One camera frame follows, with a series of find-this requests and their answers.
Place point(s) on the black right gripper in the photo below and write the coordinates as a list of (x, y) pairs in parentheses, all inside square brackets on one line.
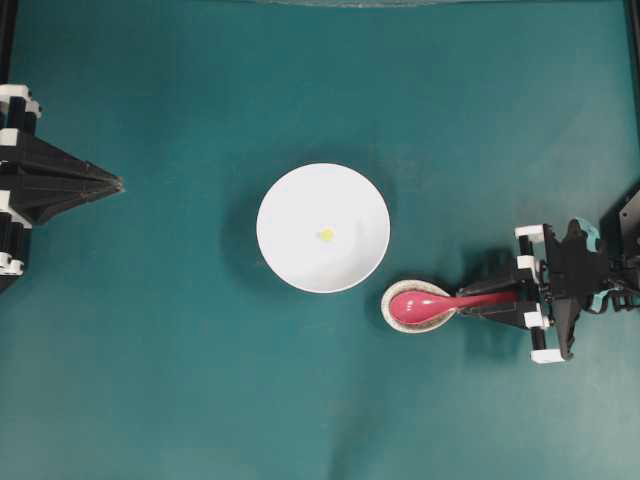
[(546, 260)]

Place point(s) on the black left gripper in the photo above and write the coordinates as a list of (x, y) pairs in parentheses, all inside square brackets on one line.
[(24, 206)]

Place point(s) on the pink plastic spoon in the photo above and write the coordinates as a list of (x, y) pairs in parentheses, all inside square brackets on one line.
[(413, 307)]

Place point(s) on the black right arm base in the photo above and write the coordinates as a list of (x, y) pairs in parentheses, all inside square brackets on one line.
[(620, 230)]

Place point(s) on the speckled egg-shaped spoon rest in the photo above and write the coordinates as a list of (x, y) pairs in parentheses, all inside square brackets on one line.
[(408, 285)]

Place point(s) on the white round bowl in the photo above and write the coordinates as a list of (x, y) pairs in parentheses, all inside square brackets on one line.
[(309, 199)]

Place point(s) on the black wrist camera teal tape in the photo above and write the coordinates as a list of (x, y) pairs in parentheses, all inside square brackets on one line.
[(598, 278)]

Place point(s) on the black aluminium table frame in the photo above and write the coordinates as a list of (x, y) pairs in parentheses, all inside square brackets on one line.
[(632, 23)]

